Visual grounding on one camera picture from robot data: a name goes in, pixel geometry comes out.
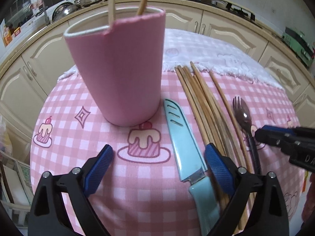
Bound dark metal spork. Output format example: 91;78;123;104
232;96;262;175

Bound light blue sheathed knife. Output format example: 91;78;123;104
163;99;220;235

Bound pink utensil cup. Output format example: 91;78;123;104
64;6;166;127

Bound green kitchen appliance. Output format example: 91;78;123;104
281;27;314;68

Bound pink checkered tablecloth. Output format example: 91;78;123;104
30;71;304;235

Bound cream lower cabinets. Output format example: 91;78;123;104
1;0;314;162

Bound steel wok pan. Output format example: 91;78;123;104
52;2;82;22

